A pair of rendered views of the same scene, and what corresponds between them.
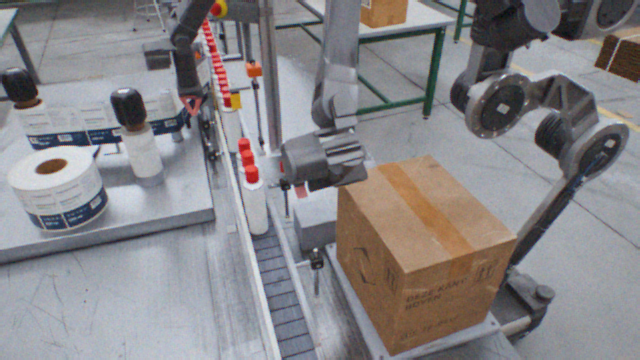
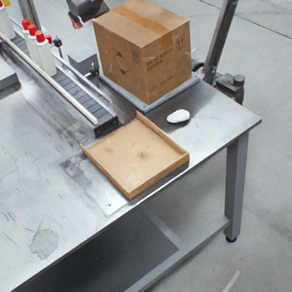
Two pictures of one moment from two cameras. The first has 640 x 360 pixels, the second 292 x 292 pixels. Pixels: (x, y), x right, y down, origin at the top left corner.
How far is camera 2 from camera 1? 90 cm
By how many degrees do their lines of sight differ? 13
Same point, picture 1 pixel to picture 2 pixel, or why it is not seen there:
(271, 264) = (68, 86)
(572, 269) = (260, 68)
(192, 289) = (27, 116)
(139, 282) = not seen: outside the picture
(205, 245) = (21, 94)
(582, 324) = (271, 98)
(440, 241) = (154, 31)
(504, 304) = not seen: hidden behind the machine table
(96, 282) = not seen: outside the picture
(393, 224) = (129, 31)
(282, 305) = (83, 101)
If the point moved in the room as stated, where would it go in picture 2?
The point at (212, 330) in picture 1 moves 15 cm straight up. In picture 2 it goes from (49, 128) to (39, 98)
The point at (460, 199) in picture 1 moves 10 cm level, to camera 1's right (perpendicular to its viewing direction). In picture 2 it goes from (159, 12) to (183, 5)
